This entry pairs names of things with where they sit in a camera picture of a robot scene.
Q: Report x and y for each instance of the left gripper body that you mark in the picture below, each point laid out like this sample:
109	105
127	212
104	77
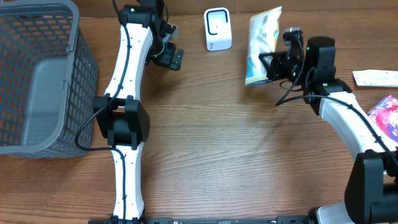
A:
163	55

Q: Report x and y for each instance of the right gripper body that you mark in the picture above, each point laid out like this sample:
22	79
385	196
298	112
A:
289	65

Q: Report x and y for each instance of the cream snack bag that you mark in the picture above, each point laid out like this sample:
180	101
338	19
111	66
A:
263	36

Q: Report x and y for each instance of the white conditioner tube gold cap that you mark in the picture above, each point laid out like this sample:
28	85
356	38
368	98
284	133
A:
377	78

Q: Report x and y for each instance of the red purple liners pack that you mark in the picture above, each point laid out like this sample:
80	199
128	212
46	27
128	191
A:
384	115

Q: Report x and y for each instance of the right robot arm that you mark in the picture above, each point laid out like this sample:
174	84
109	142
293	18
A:
367	199

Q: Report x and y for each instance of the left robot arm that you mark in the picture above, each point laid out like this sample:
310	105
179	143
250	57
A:
146	36

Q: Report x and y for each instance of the white barcode scanner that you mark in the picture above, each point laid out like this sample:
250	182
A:
218	31

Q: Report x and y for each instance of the grey plastic shopping basket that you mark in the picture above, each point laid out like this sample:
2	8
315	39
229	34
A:
48	80

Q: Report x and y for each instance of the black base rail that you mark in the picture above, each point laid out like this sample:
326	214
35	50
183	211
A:
166	220

